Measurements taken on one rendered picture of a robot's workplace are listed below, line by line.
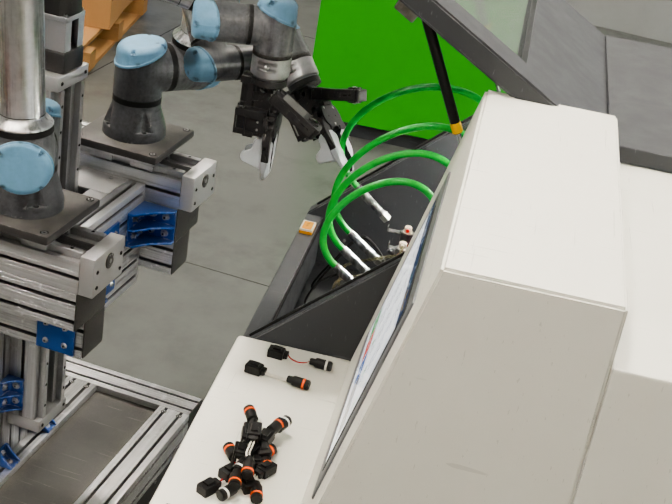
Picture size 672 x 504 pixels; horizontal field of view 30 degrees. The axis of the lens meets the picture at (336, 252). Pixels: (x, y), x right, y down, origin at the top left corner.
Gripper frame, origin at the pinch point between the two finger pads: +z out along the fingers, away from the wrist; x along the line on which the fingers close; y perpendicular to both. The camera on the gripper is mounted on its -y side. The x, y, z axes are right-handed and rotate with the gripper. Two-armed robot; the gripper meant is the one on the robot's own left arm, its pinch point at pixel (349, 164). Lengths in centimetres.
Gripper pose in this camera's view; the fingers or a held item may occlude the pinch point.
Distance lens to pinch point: 260.9
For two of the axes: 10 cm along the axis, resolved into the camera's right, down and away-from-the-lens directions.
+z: 4.0, 9.1, -0.9
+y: -7.9, 3.9, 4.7
